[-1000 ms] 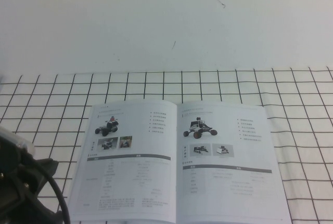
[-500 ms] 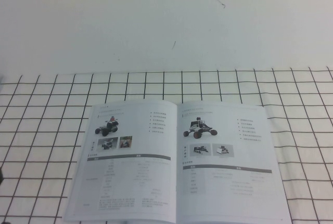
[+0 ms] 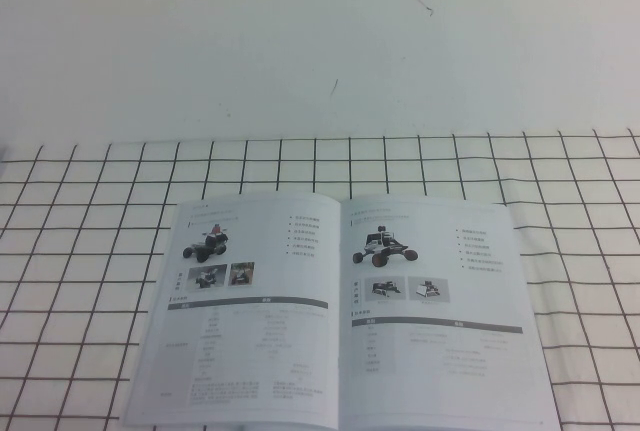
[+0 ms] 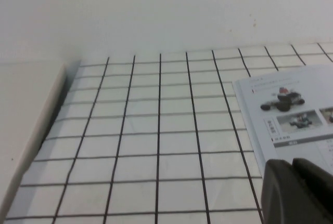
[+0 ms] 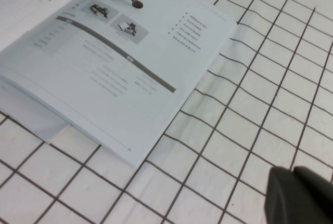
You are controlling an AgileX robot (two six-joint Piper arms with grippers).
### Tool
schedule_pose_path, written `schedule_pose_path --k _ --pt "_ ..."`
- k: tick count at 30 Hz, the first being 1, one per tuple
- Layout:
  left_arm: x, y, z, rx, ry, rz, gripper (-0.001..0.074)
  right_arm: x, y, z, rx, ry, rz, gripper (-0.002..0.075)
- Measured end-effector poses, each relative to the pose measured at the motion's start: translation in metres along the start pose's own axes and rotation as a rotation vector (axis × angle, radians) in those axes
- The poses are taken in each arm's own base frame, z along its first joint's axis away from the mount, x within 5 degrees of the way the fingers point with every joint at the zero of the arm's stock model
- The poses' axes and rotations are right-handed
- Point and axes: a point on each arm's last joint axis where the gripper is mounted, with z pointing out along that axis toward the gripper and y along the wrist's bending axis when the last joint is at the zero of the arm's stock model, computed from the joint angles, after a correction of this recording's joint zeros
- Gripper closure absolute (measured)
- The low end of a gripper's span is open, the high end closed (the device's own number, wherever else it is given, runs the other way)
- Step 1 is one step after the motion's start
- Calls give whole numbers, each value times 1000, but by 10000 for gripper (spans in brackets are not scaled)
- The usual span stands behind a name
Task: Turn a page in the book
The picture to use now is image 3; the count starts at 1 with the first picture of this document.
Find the AgileX robotics catalogue book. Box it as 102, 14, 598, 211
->
122, 191, 557, 431

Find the white black-grid tablecloth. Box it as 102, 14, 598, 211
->
0, 128, 640, 431

